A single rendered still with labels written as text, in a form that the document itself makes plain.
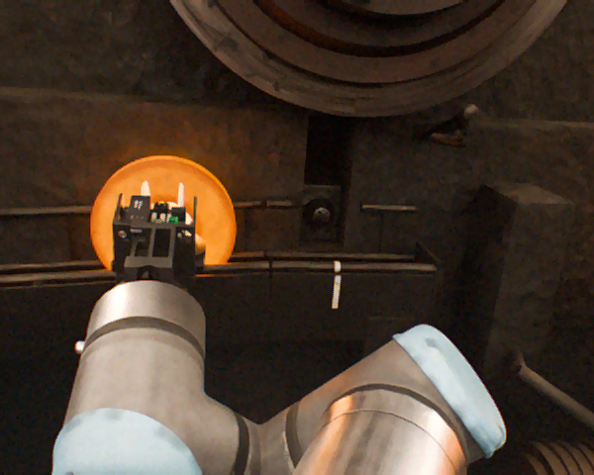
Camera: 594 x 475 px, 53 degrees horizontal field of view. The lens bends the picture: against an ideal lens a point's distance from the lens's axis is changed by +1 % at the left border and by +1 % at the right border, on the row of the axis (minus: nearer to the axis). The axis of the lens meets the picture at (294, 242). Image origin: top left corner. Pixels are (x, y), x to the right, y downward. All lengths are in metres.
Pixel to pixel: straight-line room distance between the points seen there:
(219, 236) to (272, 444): 0.30
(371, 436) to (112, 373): 0.18
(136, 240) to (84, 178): 0.22
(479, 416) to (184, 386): 0.19
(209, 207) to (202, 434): 0.32
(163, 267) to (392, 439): 0.24
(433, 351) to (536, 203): 0.38
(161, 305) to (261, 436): 0.12
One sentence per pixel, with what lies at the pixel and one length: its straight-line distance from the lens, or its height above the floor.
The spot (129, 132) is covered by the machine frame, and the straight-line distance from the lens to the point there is 0.72.
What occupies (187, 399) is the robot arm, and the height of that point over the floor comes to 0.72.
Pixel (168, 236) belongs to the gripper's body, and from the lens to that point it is 0.52.
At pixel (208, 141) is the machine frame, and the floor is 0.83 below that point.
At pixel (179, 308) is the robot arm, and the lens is 0.45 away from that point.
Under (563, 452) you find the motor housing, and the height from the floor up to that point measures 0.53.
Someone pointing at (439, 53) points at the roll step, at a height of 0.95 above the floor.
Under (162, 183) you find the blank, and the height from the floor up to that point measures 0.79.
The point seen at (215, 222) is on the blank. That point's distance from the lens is 0.66.
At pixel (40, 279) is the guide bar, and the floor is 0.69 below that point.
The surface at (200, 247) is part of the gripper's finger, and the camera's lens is 0.60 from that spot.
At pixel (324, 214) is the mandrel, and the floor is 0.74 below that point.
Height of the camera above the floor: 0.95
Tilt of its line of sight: 19 degrees down
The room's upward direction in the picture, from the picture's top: 5 degrees clockwise
